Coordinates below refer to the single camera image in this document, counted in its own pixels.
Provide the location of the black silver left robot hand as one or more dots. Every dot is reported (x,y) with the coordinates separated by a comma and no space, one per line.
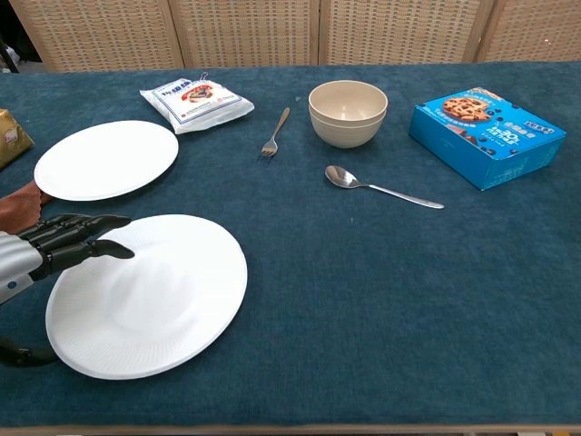
(54,247)

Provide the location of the blue cookie box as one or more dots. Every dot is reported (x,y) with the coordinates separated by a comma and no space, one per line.
(476,136)

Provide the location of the brown cloth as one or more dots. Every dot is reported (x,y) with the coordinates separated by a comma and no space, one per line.
(18,206)

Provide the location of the silver metal fork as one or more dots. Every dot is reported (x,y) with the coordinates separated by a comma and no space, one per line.
(268,147)

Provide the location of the gold foil package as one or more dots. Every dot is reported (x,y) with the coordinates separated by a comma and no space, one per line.
(11,136)

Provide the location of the silver metal spoon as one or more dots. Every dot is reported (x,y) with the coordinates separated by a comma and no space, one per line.
(338,176)

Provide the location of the white snack bag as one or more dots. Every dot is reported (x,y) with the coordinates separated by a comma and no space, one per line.
(199,109)

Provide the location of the smooth white plate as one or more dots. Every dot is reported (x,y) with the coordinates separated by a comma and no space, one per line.
(106,159)

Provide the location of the blue binder clip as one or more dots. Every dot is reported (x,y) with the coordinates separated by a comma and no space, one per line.
(204,78)

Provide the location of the ribbed rim white plate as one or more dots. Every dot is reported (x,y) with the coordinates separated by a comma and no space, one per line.
(150,304)

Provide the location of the black tripod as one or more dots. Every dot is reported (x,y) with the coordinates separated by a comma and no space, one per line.
(9,56)

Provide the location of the wicker folding screen panel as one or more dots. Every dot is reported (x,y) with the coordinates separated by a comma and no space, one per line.
(100,32)
(245,32)
(399,32)
(535,27)

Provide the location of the dark blue tablecloth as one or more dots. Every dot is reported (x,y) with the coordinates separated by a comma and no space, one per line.
(363,295)

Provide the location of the off-white bowl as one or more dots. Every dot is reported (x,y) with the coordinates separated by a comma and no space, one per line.
(347,97)
(347,136)

